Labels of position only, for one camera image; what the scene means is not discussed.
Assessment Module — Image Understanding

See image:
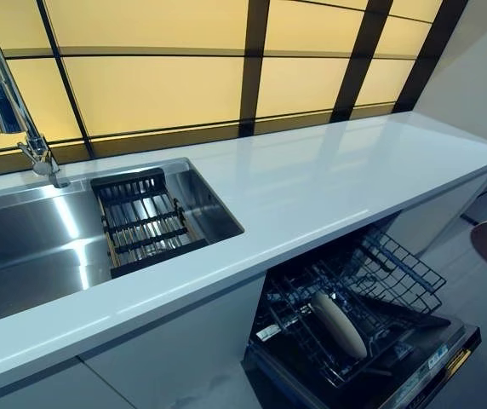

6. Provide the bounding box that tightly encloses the cream round plate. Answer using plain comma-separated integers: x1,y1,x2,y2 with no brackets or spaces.
310,291,369,360

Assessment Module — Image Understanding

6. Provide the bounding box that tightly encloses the black sink drain rack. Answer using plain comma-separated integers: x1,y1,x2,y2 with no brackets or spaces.
90,167,209,280

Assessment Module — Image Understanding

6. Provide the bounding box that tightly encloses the stainless steel sink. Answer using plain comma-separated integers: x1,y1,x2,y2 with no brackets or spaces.
0,157,245,329

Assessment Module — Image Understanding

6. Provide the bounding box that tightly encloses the white cabinet side panel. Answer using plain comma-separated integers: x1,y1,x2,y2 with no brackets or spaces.
390,164,487,257

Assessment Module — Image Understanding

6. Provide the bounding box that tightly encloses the white glossy cabinet door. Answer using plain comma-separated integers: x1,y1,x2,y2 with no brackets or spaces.
0,356,100,409
77,275,266,409

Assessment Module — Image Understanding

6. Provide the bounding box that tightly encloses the blue white door sticker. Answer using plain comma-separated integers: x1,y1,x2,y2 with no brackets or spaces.
428,343,450,371

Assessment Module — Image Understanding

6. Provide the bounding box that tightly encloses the dishwasher wire rack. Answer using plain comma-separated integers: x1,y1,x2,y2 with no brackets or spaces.
340,228,447,317
243,216,402,367
263,263,403,385

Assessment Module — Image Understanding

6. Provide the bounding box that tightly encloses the chrome kitchen faucet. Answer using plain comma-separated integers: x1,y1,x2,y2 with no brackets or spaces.
0,2,71,189

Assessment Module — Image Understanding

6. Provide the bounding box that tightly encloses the dishwasher upper wire rack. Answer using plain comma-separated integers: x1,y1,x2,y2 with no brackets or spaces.
340,228,447,317

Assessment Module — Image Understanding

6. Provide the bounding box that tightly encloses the dishwasher door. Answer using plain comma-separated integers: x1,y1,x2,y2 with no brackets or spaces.
243,314,483,409

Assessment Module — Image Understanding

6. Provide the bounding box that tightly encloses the dishwasher lower wire rack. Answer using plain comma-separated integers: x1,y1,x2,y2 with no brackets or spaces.
263,263,403,385

